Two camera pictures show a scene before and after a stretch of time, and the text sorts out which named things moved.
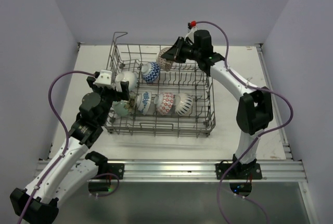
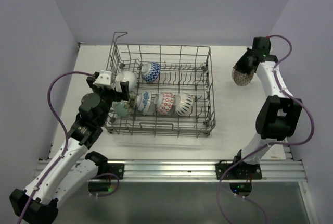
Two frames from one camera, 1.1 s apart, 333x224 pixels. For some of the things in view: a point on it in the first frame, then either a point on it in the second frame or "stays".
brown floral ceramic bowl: (131, 104) stays
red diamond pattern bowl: (164, 102) stays
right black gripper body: (188, 51) to (251, 52)
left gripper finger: (125, 95) stays
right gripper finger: (173, 53) to (243, 65)
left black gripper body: (107, 95) stays
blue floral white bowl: (143, 102) stays
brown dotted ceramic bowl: (165, 64) to (242, 79)
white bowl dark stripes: (182, 103) stays
